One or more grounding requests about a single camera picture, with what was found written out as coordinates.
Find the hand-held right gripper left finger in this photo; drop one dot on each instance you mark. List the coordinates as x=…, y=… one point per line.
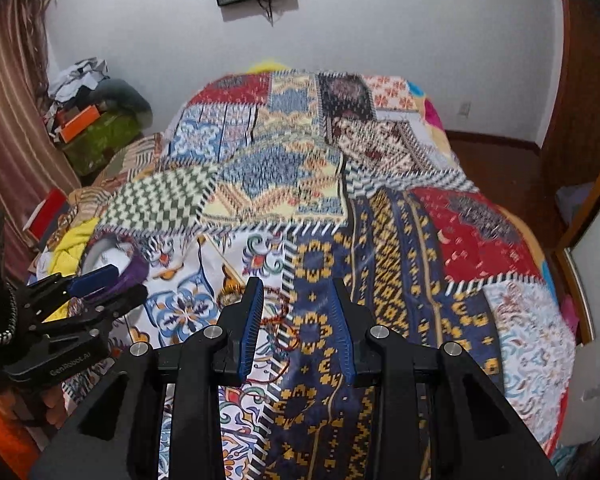
x=250, y=320

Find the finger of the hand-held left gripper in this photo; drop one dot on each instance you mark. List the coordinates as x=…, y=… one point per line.
x=115, y=302
x=94, y=278

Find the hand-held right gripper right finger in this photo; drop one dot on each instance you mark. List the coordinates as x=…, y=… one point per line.
x=341, y=325

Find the purple heart-shaped jewelry box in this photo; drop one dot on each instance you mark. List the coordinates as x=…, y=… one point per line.
x=135, y=272

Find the person's left forearm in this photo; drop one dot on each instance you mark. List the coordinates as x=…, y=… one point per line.
x=7, y=435

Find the person's left hand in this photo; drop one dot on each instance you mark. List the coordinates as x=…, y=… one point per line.
x=57, y=402

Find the yellow blanket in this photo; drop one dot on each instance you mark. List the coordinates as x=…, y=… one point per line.
x=72, y=247

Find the red box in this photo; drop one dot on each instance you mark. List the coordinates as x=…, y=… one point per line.
x=45, y=215

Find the striped patterned bedsheet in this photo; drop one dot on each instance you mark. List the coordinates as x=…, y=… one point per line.
x=135, y=157

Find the patchwork printed blanket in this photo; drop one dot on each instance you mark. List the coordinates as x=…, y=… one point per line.
x=380, y=200

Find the green patterned box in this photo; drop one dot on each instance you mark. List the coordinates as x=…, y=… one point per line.
x=105, y=142

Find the orange box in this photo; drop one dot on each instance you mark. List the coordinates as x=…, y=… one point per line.
x=80, y=124

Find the striped brown curtain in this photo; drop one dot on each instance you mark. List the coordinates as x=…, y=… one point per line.
x=15, y=110

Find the pile of clothes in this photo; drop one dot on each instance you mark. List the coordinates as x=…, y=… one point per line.
x=87, y=85

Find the pink and blue blanket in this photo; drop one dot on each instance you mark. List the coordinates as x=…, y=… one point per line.
x=427, y=105

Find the yellow plastic chair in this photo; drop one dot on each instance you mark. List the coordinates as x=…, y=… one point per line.
x=267, y=66

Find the brown wooden wardrobe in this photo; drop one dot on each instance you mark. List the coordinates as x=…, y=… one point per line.
x=590, y=110

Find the white wall outlet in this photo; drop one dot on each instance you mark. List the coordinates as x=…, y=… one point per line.
x=465, y=109

